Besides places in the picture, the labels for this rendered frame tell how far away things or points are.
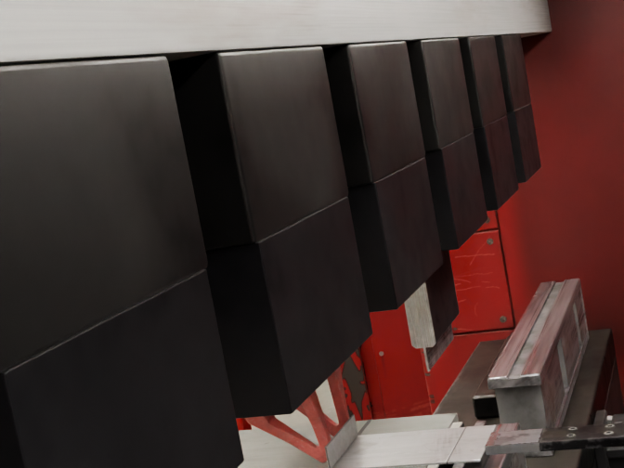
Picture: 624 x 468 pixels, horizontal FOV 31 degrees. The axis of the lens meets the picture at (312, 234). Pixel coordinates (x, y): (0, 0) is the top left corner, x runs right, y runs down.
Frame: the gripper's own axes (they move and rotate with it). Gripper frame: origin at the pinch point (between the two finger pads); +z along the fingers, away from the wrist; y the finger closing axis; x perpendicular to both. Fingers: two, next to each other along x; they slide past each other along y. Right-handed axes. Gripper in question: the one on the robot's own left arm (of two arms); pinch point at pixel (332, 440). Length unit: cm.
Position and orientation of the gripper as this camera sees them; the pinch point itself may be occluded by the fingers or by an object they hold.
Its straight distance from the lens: 101.7
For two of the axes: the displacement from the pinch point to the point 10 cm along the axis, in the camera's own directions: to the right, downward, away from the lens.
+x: -7.4, 5.6, 3.6
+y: 3.2, -1.7, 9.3
